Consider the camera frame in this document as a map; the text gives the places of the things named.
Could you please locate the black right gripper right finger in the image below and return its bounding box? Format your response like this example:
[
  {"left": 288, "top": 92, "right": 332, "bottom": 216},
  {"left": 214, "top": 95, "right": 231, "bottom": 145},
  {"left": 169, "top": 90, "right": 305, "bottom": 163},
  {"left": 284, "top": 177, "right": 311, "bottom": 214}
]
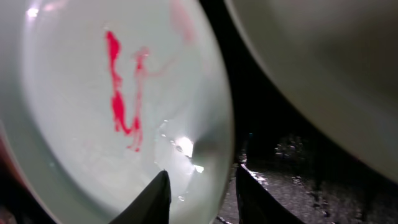
[{"left": 236, "top": 164, "right": 303, "bottom": 224}]

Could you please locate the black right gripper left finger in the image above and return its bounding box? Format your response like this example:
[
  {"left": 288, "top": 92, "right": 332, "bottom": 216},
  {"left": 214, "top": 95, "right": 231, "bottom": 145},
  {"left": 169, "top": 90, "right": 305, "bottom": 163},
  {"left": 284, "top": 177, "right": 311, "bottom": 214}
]
[{"left": 110, "top": 170, "right": 172, "bottom": 224}]

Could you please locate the light green plate with red stain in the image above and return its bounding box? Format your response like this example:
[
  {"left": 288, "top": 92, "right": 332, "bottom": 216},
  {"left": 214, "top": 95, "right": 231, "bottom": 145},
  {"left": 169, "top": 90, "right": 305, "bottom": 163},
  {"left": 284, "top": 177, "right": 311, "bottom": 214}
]
[{"left": 226, "top": 0, "right": 397, "bottom": 181}]

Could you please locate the black round tray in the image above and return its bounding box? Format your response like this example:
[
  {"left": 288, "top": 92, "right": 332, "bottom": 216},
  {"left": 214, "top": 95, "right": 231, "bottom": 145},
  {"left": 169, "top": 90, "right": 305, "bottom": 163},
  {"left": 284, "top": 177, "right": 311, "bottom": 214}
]
[{"left": 198, "top": 0, "right": 398, "bottom": 224}]

